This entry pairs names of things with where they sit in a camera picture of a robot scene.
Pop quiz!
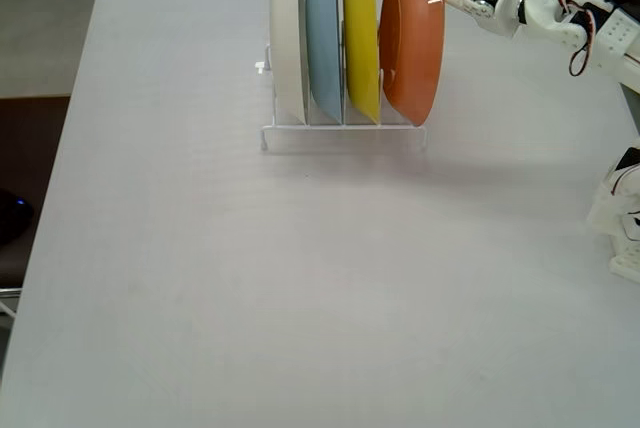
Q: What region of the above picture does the orange plate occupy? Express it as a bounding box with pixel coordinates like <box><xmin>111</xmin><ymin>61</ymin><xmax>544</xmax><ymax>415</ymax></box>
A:
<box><xmin>378</xmin><ymin>0</ymin><xmax>446</xmax><ymax>127</ymax></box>

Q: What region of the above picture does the yellow plate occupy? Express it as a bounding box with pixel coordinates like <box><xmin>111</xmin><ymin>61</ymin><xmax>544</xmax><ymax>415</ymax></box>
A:
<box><xmin>342</xmin><ymin>0</ymin><xmax>382</xmax><ymax>125</ymax></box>

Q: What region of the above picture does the light blue plate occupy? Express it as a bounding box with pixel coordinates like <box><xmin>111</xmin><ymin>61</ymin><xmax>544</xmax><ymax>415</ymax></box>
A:
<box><xmin>304</xmin><ymin>0</ymin><xmax>345</xmax><ymax>124</ymax></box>

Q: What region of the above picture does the cream white plate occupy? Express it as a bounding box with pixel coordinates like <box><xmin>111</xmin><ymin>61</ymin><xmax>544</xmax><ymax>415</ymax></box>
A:
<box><xmin>269</xmin><ymin>0</ymin><xmax>309</xmax><ymax>125</ymax></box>

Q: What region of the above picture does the dark brown furniture surface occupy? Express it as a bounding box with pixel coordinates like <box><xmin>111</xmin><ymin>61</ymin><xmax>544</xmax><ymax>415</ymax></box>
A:
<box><xmin>0</xmin><ymin>95</ymin><xmax>71</xmax><ymax>289</ymax></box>

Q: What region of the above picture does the black round device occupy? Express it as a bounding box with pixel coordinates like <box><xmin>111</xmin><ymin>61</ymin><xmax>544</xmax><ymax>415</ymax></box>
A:
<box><xmin>0</xmin><ymin>187</ymin><xmax>35</xmax><ymax>244</ymax></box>

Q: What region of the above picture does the red black servo cable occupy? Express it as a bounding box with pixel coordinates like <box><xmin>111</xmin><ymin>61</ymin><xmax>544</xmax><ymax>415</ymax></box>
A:
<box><xmin>529</xmin><ymin>0</ymin><xmax>601</xmax><ymax>77</ymax></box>

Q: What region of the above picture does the white wire dish rack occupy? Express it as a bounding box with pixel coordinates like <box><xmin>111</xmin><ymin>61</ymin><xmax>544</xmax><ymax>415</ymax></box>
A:
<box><xmin>253</xmin><ymin>20</ymin><xmax>430</xmax><ymax>153</ymax></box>

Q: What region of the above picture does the white metal frame bar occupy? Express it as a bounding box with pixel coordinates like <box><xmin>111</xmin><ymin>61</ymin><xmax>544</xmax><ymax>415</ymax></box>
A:
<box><xmin>0</xmin><ymin>286</ymin><xmax>24</xmax><ymax>319</ymax></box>

